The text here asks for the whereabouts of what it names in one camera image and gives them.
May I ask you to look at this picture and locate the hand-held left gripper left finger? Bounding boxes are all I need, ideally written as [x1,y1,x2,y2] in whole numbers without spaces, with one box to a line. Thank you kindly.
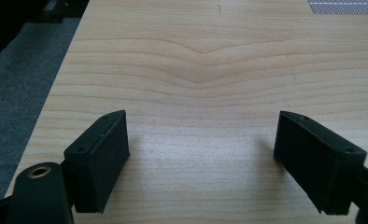
[63,109,131,215]

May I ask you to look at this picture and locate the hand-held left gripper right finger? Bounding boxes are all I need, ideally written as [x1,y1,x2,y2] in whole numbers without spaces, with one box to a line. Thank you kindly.
[273,110,368,217]

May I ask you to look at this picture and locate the grey patterned mat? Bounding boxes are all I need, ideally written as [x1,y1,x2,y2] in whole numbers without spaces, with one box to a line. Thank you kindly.
[307,0,368,16]

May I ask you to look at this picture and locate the dark furniture base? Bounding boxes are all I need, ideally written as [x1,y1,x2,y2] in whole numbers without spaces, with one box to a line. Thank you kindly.
[38,0,90,24]

